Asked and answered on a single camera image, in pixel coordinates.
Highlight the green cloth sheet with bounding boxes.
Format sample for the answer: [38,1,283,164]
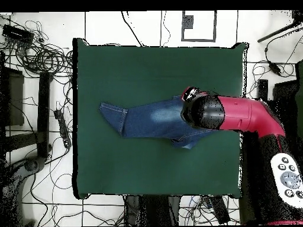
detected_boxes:
[294,60,303,142]

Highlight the small grey square patch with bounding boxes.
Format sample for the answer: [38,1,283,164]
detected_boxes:
[183,15,195,30]

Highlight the tangled black cables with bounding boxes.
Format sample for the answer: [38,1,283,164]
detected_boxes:
[14,20,73,76]

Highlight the black rod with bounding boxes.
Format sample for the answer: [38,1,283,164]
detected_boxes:
[257,20,303,44]

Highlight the black power adapter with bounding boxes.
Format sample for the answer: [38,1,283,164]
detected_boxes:
[267,61,282,76]

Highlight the dark green table cloth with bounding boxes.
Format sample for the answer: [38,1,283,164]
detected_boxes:
[72,37,249,199]

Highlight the black upright bar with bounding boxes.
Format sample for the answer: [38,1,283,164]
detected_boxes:
[257,79,269,101]
[37,71,53,158]

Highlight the black wheeled stand base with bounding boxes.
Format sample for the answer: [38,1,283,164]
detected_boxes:
[0,155,47,226]

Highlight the black power strip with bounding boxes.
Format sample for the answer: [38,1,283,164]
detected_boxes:
[53,109,72,149]

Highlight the black electronics box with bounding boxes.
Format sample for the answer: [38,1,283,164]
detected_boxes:
[2,24,36,44]

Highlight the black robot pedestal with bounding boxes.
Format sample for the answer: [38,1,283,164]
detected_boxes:
[124,194,182,226]

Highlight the black flat panel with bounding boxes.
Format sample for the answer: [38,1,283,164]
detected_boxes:
[0,66,25,127]
[272,79,299,124]

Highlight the blue denim jeans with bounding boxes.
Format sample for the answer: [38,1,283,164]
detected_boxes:
[98,95,217,150]

